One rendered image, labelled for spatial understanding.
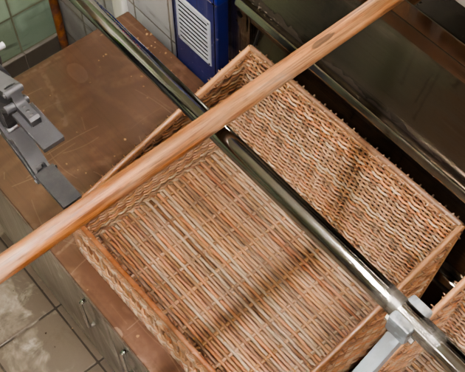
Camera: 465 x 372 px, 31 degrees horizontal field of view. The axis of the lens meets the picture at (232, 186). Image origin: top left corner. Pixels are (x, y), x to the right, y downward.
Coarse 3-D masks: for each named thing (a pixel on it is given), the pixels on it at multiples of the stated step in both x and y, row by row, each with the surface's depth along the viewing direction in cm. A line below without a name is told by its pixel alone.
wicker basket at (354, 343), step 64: (256, 64) 163; (256, 128) 171; (320, 128) 157; (192, 192) 175; (256, 192) 175; (384, 192) 152; (128, 256) 167; (192, 256) 167; (256, 256) 167; (320, 256) 167; (384, 256) 158; (192, 320) 159; (256, 320) 159; (320, 320) 159; (384, 320) 147
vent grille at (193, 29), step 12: (180, 0) 177; (180, 12) 180; (192, 12) 176; (180, 24) 184; (192, 24) 180; (204, 24) 174; (180, 36) 188; (192, 36) 183; (204, 36) 178; (192, 48) 186; (204, 48) 182; (204, 60) 184
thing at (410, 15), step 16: (416, 0) 123; (432, 0) 123; (448, 0) 123; (400, 16) 127; (416, 16) 123; (432, 16) 121; (448, 16) 121; (464, 16) 121; (432, 32) 123; (448, 32) 120; (464, 32) 120; (448, 48) 122; (464, 48) 119; (464, 64) 121
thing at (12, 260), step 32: (384, 0) 119; (352, 32) 117; (288, 64) 113; (256, 96) 111; (192, 128) 107; (160, 160) 105; (96, 192) 102; (128, 192) 104; (64, 224) 100; (0, 256) 98; (32, 256) 99
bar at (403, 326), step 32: (96, 0) 125; (128, 32) 121; (160, 64) 117; (192, 96) 114; (224, 128) 111; (256, 160) 108; (288, 192) 106; (320, 224) 103; (352, 256) 101; (384, 288) 98; (416, 320) 96; (384, 352) 100; (448, 352) 94
